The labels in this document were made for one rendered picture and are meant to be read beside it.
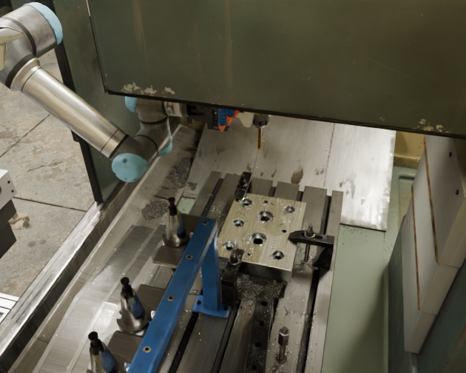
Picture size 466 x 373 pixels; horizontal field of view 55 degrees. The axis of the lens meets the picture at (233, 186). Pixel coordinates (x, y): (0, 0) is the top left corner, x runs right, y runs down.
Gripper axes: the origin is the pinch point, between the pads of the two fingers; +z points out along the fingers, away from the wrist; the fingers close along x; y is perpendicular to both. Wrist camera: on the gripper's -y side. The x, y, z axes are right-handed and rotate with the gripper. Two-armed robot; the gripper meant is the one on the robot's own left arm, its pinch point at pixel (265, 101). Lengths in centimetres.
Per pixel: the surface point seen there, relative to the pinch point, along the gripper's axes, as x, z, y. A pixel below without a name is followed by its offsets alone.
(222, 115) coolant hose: 18.5, -4.8, -6.2
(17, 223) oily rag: -65, -171, 135
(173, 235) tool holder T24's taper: 30.2, -14.0, 17.9
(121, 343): 55, -14, 20
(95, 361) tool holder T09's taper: 63, -14, 14
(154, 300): 45, -12, 20
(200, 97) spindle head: 32.4, -3.6, -17.3
